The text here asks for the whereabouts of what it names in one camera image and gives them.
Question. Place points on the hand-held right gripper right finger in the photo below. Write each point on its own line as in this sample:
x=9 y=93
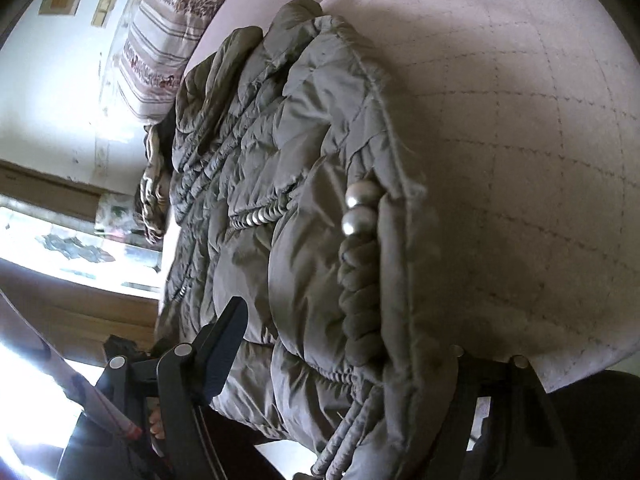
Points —
x=465 y=410

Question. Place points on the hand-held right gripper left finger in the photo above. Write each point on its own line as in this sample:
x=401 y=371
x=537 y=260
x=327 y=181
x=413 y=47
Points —
x=225 y=345

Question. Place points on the olive hooded puffer jacket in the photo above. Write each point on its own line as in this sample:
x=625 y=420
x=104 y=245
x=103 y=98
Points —
x=300 y=260

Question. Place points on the person's left hand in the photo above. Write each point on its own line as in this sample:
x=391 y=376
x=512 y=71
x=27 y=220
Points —
x=156 y=417

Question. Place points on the striped floral pillow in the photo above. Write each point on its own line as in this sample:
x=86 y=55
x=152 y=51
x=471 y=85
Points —
x=160 y=45

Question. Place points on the beige wall switch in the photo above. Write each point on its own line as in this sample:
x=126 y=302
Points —
x=105 y=7

